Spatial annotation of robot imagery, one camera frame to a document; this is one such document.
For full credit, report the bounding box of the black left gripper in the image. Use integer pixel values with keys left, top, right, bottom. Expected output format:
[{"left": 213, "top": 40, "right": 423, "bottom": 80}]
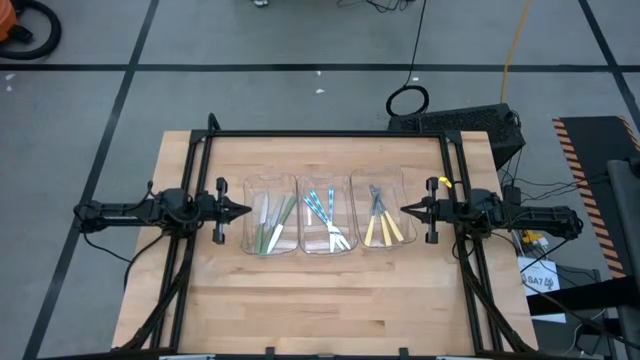
[{"left": 195, "top": 177, "right": 253, "bottom": 245}]

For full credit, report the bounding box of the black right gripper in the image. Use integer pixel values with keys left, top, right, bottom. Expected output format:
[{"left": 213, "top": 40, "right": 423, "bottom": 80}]
[{"left": 399, "top": 177, "right": 460, "bottom": 245}]

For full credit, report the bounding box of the yellow-handled table knife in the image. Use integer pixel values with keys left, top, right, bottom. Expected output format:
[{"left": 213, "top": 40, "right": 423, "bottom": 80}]
[
  {"left": 369, "top": 184, "right": 406, "bottom": 243},
  {"left": 363, "top": 185, "right": 381, "bottom": 247},
  {"left": 372, "top": 185, "right": 394, "bottom": 248}
]

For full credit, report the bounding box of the clear plastic bin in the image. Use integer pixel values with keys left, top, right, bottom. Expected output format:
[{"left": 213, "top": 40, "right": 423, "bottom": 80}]
[
  {"left": 240, "top": 172, "right": 301, "bottom": 257},
  {"left": 348, "top": 166, "right": 419, "bottom": 250},
  {"left": 296, "top": 172, "right": 359, "bottom": 256}
]

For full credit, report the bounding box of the black computer case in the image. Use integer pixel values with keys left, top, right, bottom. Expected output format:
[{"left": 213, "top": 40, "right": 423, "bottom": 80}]
[{"left": 387, "top": 102, "right": 527, "bottom": 171}]

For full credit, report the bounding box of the white paper sign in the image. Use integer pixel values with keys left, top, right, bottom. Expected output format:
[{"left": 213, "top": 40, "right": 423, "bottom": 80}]
[{"left": 517, "top": 256, "right": 568, "bottom": 325}]

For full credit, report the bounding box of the black beam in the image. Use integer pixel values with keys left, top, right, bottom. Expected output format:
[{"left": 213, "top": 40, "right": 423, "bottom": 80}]
[{"left": 525, "top": 287, "right": 640, "bottom": 317}]

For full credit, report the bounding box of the black hazard-striped platform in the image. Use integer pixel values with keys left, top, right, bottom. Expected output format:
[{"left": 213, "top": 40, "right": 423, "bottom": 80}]
[{"left": 551, "top": 115, "right": 640, "bottom": 280}]

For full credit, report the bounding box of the grey equipment column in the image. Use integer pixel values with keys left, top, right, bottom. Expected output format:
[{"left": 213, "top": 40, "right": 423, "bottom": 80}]
[{"left": 606, "top": 158, "right": 640, "bottom": 360}]

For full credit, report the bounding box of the orange vacuum cleaner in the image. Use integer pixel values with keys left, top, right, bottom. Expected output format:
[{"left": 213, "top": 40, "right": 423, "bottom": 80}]
[{"left": 0, "top": 0, "right": 18, "bottom": 44}]

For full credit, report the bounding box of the black hanging cable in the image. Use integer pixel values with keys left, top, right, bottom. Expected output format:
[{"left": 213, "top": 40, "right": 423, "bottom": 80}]
[{"left": 384, "top": 0, "right": 431, "bottom": 119}]

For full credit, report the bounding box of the black aluminium table frame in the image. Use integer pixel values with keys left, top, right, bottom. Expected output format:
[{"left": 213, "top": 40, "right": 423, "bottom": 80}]
[{"left": 115, "top": 112, "right": 539, "bottom": 360}]

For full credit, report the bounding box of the yellow hanging cable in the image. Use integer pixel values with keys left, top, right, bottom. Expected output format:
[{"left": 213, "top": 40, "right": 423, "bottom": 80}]
[{"left": 499, "top": 0, "right": 532, "bottom": 105}]

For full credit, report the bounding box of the black cable tangle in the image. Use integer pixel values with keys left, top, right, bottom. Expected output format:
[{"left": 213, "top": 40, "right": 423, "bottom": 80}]
[{"left": 337, "top": 0, "right": 416, "bottom": 14}]

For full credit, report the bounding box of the black vacuum hose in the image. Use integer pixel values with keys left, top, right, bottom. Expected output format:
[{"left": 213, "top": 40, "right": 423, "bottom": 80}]
[{"left": 0, "top": 0, "right": 63, "bottom": 62}]

